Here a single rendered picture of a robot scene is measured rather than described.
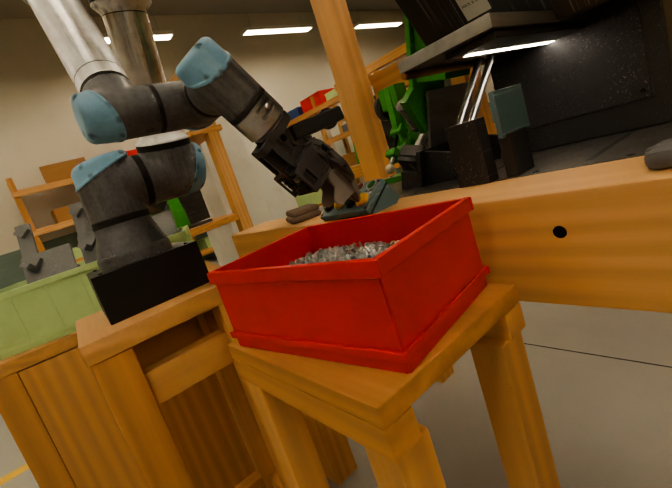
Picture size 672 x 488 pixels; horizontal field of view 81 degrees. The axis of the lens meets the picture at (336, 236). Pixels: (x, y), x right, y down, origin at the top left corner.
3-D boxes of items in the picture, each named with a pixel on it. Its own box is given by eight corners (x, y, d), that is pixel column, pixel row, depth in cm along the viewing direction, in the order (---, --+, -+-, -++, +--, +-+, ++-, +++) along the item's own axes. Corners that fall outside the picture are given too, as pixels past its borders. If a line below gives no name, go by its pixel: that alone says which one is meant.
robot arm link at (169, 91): (139, 95, 67) (154, 71, 58) (202, 87, 73) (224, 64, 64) (157, 141, 68) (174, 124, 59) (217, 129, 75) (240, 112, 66)
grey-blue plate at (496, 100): (516, 176, 64) (496, 89, 61) (505, 178, 65) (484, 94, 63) (541, 162, 69) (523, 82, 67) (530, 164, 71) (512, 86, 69)
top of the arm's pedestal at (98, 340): (87, 369, 68) (77, 348, 68) (81, 336, 95) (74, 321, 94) (250, 290, 86) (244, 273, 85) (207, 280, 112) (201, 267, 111)
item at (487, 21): (494, 36, 51) (488, 12, 50) (401, 82, 63) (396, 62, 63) (599, 24, 73) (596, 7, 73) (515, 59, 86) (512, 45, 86)
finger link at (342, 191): (348, 220, 73) (313, 189, 68) (361, 195, 75) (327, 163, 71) (359, 219, 70) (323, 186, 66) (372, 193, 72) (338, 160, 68)
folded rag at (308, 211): (322, 214, 99) (318, 203, 98) (292, 225, 97) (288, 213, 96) (314, 213, 108) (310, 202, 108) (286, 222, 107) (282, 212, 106)
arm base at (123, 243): (99, 274, 78) (79, 227, 76) (101, 269, 91) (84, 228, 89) (176, 247, 85) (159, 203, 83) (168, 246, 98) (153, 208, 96)
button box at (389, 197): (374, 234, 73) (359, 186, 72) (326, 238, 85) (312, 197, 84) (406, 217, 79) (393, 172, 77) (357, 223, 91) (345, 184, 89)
